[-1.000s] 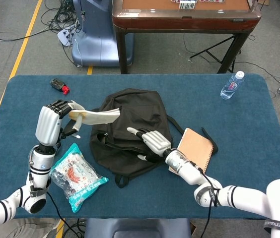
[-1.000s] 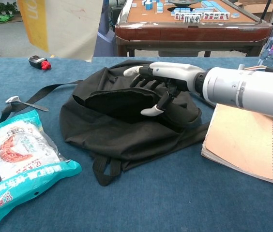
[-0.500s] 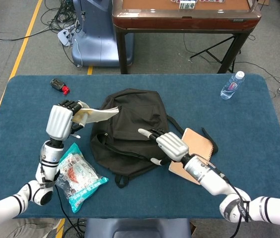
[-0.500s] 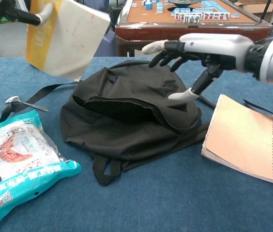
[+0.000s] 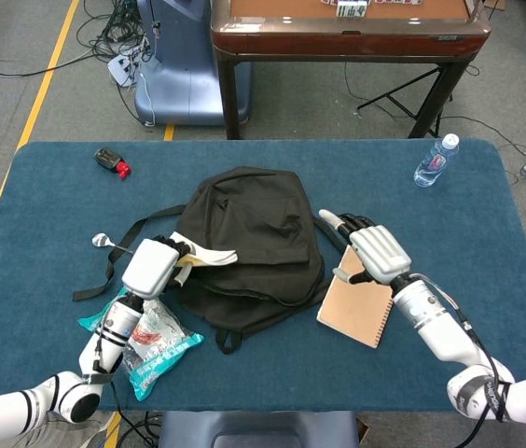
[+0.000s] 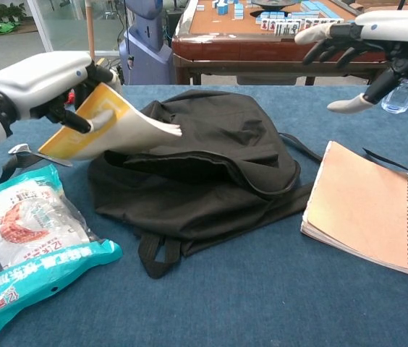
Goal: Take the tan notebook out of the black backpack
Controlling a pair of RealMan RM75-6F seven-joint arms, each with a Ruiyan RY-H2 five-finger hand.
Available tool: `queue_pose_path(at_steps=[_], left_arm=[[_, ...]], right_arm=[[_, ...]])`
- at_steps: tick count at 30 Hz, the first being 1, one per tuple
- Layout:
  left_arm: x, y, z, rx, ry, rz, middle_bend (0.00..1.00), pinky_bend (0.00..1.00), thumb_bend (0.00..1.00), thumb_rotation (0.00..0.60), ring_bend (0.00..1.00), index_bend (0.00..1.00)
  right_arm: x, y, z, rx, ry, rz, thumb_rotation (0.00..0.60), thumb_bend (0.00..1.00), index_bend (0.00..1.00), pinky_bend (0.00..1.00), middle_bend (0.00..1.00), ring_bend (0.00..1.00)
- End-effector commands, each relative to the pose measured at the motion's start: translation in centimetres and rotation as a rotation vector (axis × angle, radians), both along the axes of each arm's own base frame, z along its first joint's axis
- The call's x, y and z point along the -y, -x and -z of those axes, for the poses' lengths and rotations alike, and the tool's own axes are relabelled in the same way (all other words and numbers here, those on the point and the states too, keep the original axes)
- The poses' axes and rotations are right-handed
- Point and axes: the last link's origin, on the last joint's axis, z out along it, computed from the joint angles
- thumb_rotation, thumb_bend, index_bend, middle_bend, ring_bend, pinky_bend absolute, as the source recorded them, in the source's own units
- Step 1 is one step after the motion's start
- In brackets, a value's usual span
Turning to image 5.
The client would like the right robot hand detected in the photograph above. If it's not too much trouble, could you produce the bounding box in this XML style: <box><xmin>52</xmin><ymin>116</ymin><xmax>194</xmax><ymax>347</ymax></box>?
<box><xmin>317</xmin><ymin>208</ymin><xmax>413</xmax><ymax>287</ymax></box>

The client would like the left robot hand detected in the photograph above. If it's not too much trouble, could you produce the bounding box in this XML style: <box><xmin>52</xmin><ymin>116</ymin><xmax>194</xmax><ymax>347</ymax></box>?
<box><xmin>121</xmin><ymin>235</ymin><xmax>190</xmax><ymax>301</ymax></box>

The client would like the black fabric backpack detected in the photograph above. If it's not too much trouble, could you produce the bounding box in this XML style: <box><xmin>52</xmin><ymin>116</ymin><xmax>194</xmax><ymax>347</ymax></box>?
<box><xmin>72</xmin><ymin>166</ymin><xmax>353</xmax><ymax>356</ymax></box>

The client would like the teal snack food package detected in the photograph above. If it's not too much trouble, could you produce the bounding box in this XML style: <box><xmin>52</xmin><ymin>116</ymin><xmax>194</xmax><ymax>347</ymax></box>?
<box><xmin>77</xmin><ymin>287</ymin><xmax>206</xmax><ymax>402</ymax></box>

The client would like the metal spoon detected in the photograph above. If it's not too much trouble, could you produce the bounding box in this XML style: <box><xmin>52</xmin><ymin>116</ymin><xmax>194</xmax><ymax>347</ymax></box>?
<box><xmin>91</xmin><ymin>232</ymin><xmax>136</xmax><ymax>256</ymax></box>

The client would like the spiral notebook kraft cover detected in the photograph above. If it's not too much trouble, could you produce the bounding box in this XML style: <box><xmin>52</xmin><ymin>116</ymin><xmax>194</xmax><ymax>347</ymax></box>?
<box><xmin>315</xmin><ymin>245</ymin><xmax>395</xmax><ymax>349</ymax></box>

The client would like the clear plastic water bottle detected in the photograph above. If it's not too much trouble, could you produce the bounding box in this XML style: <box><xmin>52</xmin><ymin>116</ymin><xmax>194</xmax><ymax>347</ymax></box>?
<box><xmin>412</xmin><ymin>133</ymin><xmax>460</xmax><ymax>189</ymax></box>

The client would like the black device red button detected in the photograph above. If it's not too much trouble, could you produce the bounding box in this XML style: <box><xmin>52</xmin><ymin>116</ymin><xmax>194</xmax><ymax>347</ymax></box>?
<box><xmin>93</xmin><ymin>147</ymin><xmax>132</xmax><ymax>181</ymax></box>

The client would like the blue grey robot torso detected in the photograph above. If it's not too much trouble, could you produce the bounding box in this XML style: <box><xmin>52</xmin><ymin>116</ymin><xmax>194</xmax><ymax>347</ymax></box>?
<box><xmin>158</xmin><ymin>410</ymin><xmax>360</xmax><ymax>448</ymax></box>

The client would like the blue grey robot stand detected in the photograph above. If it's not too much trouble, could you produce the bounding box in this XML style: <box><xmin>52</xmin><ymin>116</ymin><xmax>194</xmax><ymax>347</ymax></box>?
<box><xmin>134</xmin><ymin>0</ymin><xmax>253</xmax><ymax>127</ymax></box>

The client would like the white floor power strip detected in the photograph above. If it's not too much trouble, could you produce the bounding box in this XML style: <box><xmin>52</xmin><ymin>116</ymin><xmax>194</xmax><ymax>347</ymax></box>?
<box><xmin>106</xmin><ymin>46</ymin><xmax>152</xmax><ymax>88</ymax></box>

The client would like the brown mahjong table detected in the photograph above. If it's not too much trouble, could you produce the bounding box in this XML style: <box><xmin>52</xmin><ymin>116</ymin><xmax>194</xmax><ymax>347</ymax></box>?
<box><xmin>210</xmin><ymin>0</ymin><xmax>492</xmax><ymax>140</ymax></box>

